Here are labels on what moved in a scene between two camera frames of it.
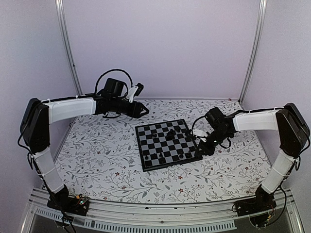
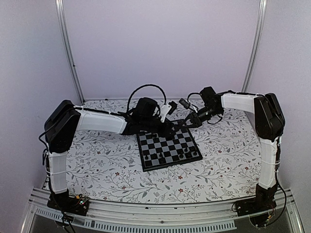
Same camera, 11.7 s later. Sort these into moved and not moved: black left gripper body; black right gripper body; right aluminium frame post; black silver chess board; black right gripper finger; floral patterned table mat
Moved: black right gripper finger; black right gripper body; black left gripper body
Not moved: floral patterned table mat; black silver chess board; right aluminium frame post
